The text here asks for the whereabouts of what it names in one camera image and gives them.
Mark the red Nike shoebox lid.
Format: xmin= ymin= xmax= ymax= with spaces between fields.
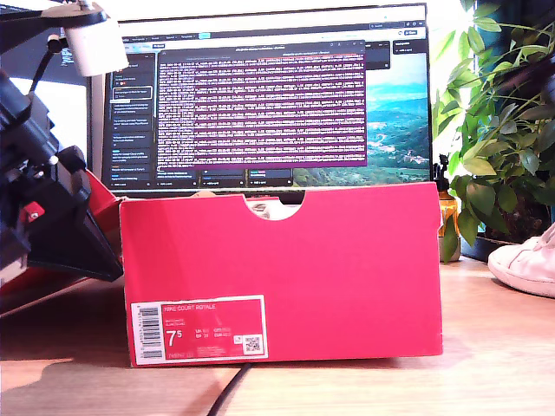
xmin=0 ymin=168 xmax=127 ymax=317

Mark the red Nike shoebox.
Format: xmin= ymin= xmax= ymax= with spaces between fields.
xmin=118 ymin=180 xmax=444 ymax=368

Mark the black monitor with code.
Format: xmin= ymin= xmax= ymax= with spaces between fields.
xmin=0 ymin=25 xmax=95 ymax=174

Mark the large black computer monitor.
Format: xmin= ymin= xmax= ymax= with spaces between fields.
xmin=101 ymin=3 xmax=435 ymax=205

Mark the amber pump bottle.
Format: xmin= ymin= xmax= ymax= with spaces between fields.
xmin=435 ymin=153 xmax=461 ymax=263

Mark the black plant tray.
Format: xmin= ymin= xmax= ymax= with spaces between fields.
xmin=460 ymin=233 xmax=524 ymax=263

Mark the green leafy houseplant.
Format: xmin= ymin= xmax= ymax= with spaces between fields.
xmin=431 ymin=0 xmax=555 ymax=263

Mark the dark teal curtain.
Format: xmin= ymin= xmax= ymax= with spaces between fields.
xmin=474 ymin=0 xmax=555 ymax=62

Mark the black camera cable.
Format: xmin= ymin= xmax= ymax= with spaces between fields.
xmin=29 ymin=34 xmax=66 ymax=94

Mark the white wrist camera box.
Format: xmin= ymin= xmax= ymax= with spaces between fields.
xmin=41 ymin=0 xmax=130 ymax=77

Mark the black cable on table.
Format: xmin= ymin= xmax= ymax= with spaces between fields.
xmin=207 ymin=362 xmax=253 ymax=416

